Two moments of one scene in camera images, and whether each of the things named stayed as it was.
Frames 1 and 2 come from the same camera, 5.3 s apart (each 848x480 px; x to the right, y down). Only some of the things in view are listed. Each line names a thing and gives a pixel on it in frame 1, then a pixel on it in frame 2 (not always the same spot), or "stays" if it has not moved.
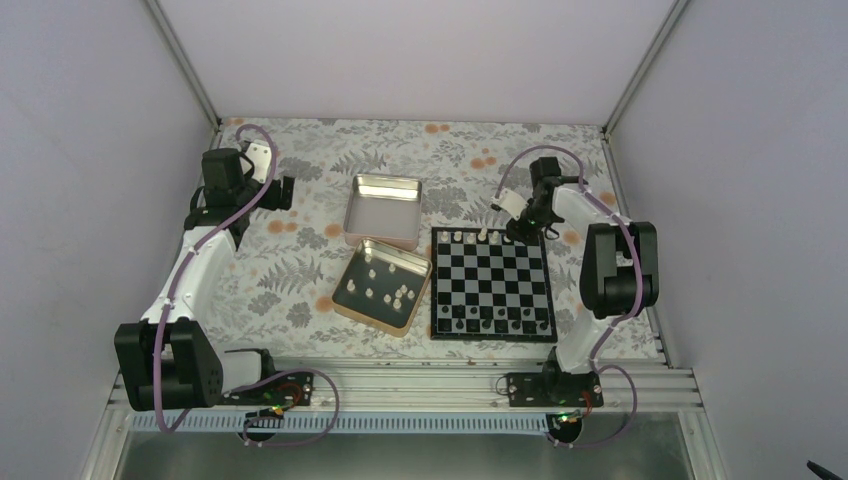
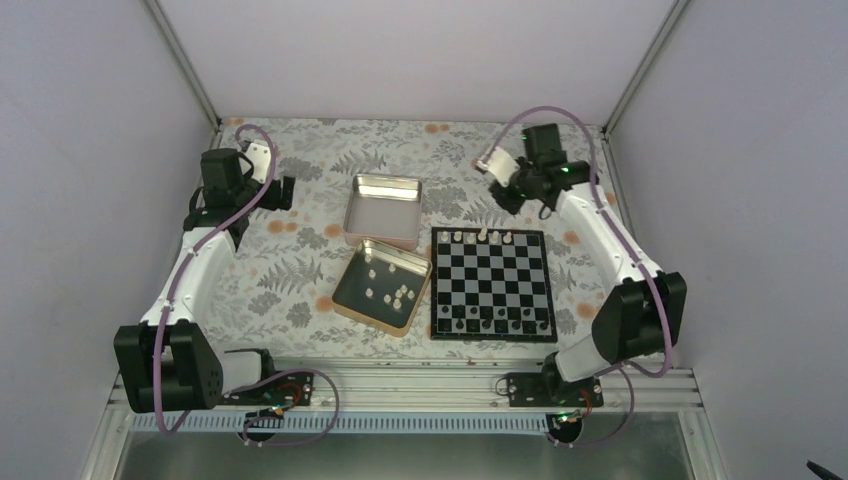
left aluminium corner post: [184, 65] stays
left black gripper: [272, 202] stays
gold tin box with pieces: [382, 287] stays
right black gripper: [522, 235] -> [511, 205]
